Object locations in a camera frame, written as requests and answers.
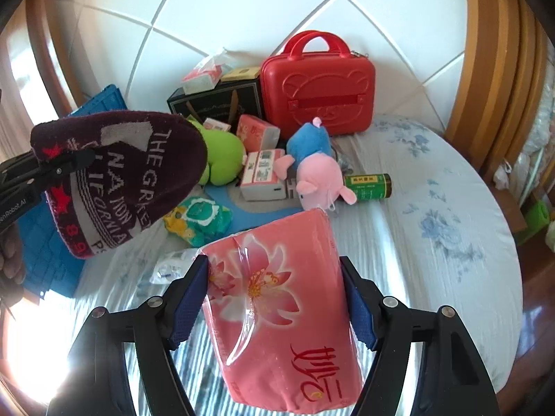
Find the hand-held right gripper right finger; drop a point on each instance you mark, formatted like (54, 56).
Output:
(362, 316)

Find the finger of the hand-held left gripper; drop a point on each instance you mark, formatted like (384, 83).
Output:
(65, 164)

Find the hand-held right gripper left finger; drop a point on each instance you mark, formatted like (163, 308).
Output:
(186, 312)

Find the dark maroon knit hat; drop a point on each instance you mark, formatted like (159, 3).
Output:
(130, 173)

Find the blue plastic crate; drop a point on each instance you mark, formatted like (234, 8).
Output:
(43, 260)

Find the pink flower tissue pack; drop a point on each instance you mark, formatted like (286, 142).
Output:
(269, 312)

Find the green yellow wet wipes pack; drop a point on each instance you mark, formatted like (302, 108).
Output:
(199, 216)

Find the person's left hand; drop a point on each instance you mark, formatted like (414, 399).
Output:
(11, 260)

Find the clear plastic packet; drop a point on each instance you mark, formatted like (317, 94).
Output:
(173, 264)

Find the green cylindrical can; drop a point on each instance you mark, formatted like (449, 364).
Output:
(368, 186)

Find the pink pig plush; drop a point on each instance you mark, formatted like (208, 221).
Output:
(321, 177)

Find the small white red box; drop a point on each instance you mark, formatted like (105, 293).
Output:
(217, 125)

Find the green frog plush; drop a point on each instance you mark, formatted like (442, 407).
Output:
(223, 151)

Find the pink white tissue box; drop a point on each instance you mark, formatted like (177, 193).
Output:
(201, 80)

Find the black gift box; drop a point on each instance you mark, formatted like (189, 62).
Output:
(217, 102)

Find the small yellow box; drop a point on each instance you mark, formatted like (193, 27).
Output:
(240, 73)

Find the white plastic bag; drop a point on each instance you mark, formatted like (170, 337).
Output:
(501, 175)
(550, 236)

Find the green bag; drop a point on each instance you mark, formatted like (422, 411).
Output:
(537, 214)

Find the red hard-shell suitcase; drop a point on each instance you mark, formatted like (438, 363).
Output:
(316, 95)

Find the floral patterned fabric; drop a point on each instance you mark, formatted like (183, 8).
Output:
(540, 147)

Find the white padded headboard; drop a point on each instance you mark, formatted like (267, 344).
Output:
(260, 8)

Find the wooden headboard frame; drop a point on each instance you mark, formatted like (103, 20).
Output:
(490, 73)

